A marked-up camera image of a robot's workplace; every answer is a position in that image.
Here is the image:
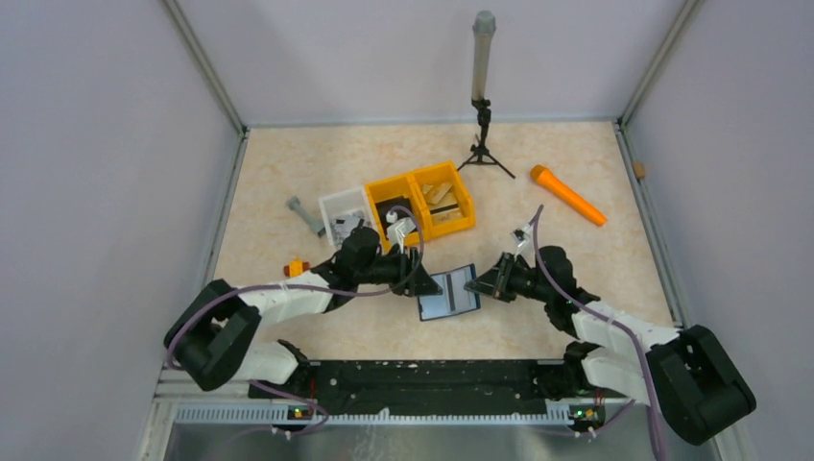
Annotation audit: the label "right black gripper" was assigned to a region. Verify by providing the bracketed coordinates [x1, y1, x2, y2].
[466, 252, 553, 303]

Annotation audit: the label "white plastic bin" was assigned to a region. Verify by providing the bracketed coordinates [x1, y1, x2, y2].
[319, 186, 374, 249]

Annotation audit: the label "white cable duct strip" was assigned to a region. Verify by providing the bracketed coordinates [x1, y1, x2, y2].
[175, 403, 573, 425]

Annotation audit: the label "yellow plastic bin right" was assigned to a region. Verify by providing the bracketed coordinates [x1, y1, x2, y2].
[408, 161, 476, 239]

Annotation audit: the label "wooden blocks in bin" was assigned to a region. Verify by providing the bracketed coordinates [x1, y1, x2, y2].
[422, 182, 463, 224]

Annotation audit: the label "black object in bin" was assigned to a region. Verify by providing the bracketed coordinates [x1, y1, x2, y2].
[374, 196, 413, 228]

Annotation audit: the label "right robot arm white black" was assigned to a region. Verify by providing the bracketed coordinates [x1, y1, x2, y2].
[466, 246, 757, 446]

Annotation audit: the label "small wooden piece on rail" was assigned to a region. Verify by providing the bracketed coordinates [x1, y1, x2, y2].
[632, 161, 646, 181]

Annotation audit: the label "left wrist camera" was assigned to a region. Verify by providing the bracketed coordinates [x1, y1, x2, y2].
[386, 210, 417, 253]

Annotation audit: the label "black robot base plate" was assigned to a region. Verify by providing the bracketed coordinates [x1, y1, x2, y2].
[248, 359, 614, 420]

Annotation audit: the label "black tripod stand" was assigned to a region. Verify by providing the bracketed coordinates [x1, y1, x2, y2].
[457, 99, 516, 180]

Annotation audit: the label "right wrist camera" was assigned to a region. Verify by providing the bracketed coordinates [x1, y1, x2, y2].
[511, 223, 533, 255]

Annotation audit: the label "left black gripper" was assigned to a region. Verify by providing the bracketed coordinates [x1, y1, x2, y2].
[355, 245, 442, 296]

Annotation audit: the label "blue leather card holder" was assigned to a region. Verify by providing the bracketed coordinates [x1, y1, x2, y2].
[418, 264, 481, 322]

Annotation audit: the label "yellow plastic bin left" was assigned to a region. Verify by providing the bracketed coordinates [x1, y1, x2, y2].
[365, 173, 432, 253]

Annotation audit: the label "grey microphone on stand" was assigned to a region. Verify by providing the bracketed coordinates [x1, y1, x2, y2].
[470, 10, 496, 101]

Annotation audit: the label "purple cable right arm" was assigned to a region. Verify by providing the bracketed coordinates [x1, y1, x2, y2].
[529, 203, 668, 461]

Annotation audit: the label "yellow plastic bin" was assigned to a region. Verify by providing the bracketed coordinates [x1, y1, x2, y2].
[408, 161, 476, 239]
[365, 173, 432, 253]

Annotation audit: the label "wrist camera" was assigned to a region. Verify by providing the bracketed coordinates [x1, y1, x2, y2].
[386, 210, 417, 253]
[511, 223, 533, 255]

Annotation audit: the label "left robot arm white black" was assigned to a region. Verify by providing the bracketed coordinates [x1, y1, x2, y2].
[163, 227, 443, 398]

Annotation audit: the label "small orange red toy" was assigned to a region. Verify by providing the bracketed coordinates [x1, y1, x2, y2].
[283, 258, 311, 278]

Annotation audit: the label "grey plastic bolt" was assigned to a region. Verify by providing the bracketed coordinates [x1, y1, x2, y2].
[285, 196, 326, 237]

